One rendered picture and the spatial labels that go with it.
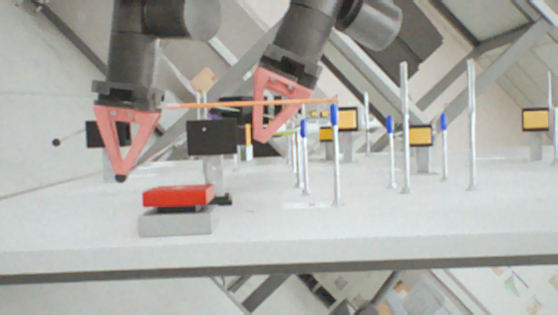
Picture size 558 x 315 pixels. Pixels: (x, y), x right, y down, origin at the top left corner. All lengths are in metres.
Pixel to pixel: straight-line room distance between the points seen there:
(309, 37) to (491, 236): 0.34
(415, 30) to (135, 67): 1.18
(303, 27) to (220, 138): 0.15
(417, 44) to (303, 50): 1.10
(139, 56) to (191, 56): 7.51
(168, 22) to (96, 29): 7.79
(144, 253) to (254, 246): 0.08
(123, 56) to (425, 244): 0.40
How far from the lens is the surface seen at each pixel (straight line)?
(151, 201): 0.53
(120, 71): 0.75
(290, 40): 0.75
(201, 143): 0.75
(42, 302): 0.97
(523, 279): 8.98
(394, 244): 0.49
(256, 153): 1.77
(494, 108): 8.60
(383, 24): 0.80
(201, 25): 0.71
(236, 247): 0.49
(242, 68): 1.71
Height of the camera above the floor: 1.20
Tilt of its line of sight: 3 degrees down
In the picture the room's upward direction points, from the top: 46 degrees clockwise
